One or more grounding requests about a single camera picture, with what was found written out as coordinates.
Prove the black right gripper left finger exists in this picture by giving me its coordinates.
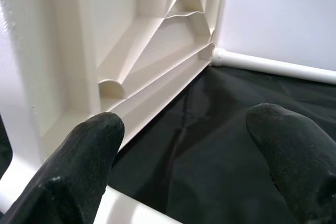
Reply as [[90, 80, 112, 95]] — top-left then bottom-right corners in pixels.
[[0, 112, 125, 224]]

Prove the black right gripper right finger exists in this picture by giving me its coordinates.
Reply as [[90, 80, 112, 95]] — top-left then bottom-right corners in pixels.
[[245, 103, 336, 224]]

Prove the white plastic table leg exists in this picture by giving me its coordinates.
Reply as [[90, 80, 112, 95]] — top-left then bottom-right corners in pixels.
[[211, 47, 336, 86], [93, 184, 183, 224]]

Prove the white plastic children table top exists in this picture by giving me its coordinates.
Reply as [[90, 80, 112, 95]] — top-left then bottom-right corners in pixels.
[[0, 0, 230, 180]]

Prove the black table cloth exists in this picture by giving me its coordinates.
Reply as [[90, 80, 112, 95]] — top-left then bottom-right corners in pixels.
[[0, 65, 336, 224]]

